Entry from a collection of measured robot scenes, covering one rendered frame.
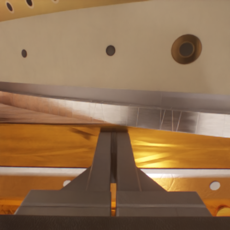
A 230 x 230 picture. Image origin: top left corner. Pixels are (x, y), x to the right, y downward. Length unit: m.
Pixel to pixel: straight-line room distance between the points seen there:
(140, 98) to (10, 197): 0.17
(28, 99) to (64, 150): 0.09
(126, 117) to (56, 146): 0.07
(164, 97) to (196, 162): 0.08
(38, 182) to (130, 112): 0.12
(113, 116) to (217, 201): 0.15
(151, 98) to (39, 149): 0.12
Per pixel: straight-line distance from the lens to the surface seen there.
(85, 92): 0.18
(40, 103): 0.21
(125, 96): 0.16
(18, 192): 0.22
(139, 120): 0.15
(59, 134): 0.17
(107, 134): 0.15
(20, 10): 0.22
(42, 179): 0.20
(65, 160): 0.18
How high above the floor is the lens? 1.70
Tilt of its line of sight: 16 degrees up
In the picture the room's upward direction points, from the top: 179 degrees counter-clockwise
